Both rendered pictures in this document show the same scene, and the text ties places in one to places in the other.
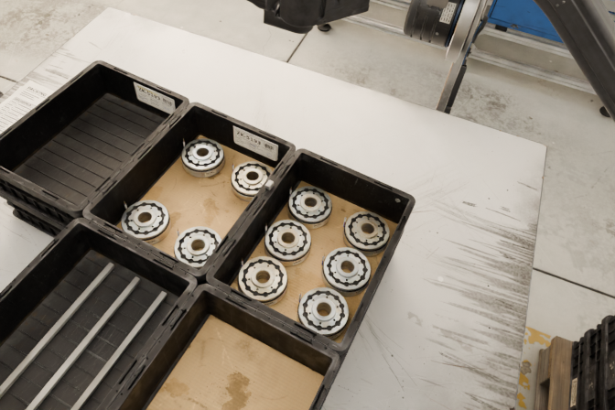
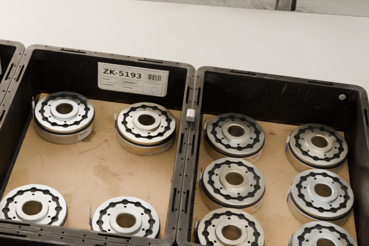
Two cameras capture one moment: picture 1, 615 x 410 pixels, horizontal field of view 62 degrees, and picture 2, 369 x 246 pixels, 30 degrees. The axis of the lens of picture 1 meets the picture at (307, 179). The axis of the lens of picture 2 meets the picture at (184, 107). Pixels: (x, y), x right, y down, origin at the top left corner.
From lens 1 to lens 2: 0.42 m
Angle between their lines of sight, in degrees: 17
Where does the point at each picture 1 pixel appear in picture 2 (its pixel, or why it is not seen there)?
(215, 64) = not seen: outside the picture
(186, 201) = (69, 177)
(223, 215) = (129, 180)
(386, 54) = not seen: outside the picture
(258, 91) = (67, 37)
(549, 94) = not seen: outside the picture
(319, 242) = (267, 178)
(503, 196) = not seen: outside the picture
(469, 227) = not seen: outside the picture
